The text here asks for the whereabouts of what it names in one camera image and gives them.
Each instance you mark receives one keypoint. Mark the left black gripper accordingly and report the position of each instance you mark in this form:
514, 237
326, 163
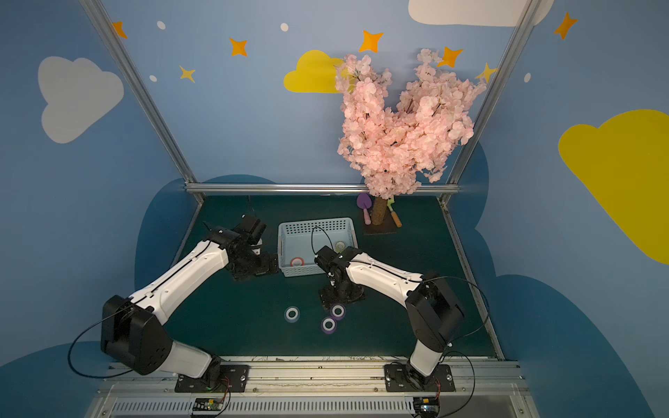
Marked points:
256, 266

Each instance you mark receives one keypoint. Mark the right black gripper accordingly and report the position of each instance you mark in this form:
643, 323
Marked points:
340, 295

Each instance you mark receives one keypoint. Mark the purple tape roll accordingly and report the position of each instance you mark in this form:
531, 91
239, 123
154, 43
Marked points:
338, 312
328, 325

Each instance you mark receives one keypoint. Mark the red tape roll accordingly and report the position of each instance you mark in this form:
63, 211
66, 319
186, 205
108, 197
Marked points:
297, 261

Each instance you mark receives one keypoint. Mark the light blue plastic storage basket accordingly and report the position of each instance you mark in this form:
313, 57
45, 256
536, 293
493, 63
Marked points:
304, 238

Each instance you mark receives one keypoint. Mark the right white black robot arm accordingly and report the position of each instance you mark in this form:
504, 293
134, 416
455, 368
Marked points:
435, 312

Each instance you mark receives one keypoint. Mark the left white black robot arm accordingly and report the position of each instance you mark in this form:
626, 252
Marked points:
133, 328

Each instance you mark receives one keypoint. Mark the blue tape roll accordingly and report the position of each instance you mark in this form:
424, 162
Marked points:
292, 314

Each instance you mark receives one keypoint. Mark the purple pink toy shovel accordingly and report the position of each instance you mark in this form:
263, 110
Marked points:
364, 202

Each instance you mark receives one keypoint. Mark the right green circuit board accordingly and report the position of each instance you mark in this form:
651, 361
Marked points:
425, 407

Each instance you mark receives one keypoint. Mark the green circuit board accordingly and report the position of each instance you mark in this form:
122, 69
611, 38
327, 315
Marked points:
208, 406
425, 407

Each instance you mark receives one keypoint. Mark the left green circuit board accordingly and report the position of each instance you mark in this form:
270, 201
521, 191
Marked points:
208, 406

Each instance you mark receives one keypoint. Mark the pink cherry blossom tree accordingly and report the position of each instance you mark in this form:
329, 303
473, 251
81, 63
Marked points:
392, 147

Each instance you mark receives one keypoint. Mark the dark tree base plate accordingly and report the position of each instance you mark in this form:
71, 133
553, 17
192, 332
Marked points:
387, 227

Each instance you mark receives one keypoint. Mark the wooden handle toy tool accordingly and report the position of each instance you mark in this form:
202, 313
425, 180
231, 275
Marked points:
393, 213

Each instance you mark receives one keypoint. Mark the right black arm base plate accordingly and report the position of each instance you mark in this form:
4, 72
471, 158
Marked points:
400, 377

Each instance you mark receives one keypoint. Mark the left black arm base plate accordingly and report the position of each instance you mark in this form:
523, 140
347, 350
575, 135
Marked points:
225, 377

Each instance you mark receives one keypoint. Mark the aluminium rail front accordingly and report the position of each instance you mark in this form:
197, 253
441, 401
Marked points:
339, 386

